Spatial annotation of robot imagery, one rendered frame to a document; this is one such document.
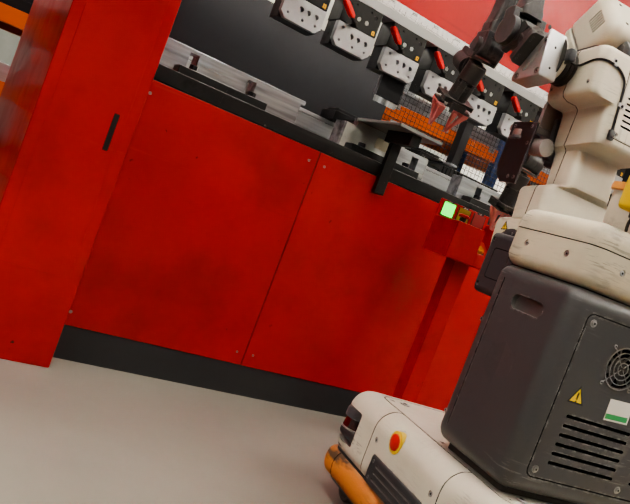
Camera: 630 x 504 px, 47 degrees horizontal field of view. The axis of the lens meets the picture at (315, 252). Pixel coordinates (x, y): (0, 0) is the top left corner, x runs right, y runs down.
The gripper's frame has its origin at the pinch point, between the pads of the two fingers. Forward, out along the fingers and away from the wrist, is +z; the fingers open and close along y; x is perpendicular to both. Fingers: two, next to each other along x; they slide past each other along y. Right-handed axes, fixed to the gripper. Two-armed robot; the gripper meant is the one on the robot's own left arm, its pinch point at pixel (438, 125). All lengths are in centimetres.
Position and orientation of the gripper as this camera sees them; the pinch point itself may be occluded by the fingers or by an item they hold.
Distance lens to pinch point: 211.0
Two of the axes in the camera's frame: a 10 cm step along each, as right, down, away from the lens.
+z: -4.7, 7.5, 4.6
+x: 1.4, 5.8, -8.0
